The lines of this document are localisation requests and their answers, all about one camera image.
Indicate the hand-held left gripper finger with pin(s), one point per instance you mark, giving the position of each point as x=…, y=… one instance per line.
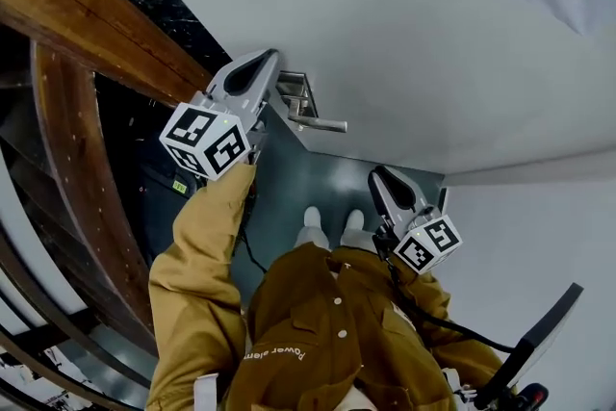
x=268, y=84
x=236, y=62

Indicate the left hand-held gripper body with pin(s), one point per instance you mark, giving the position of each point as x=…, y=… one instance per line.
x=207, y=139

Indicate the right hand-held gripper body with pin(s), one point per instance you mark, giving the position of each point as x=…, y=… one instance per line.
x=428, y=245

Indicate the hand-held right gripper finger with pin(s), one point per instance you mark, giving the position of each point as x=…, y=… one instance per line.
x=379, y=199
x=411, y=187

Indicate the person's left forearm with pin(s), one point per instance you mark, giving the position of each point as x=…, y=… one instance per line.
x=207, y=226

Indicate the person's right forearm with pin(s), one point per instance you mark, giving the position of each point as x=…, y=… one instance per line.
x=423, y=298

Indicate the white door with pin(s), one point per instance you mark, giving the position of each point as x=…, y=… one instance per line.
x=409, y=62

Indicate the person's right white shoe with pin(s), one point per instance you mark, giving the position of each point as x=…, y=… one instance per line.
x=356, y=219

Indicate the person's right leg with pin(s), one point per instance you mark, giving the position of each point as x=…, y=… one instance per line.
x=358, y=240

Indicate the person's leg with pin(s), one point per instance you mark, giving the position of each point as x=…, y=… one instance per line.
x=358, y=240
x=313, y=238

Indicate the person's left leg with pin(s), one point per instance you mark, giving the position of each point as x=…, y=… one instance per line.
x=313, y=238

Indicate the plastic-wrapped black pallet load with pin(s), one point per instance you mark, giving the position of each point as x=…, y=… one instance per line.
x=163, y=14

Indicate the person's mustard jacket torso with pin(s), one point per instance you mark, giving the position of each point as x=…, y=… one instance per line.
x=327, y=327

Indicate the black flat screen panel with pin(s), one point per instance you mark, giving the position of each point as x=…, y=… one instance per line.
x=544, y=332

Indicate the brown wooden stair beam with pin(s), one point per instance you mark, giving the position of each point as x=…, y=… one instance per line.
x=72, y=14

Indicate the black red handheld controller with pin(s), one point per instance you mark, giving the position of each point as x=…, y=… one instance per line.
x=534, y=397

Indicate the curved wooden handrail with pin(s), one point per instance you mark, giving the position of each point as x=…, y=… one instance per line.
x=19, y=264

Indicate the white equipment rack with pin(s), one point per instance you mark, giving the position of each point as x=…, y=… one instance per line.
x=29, y=380

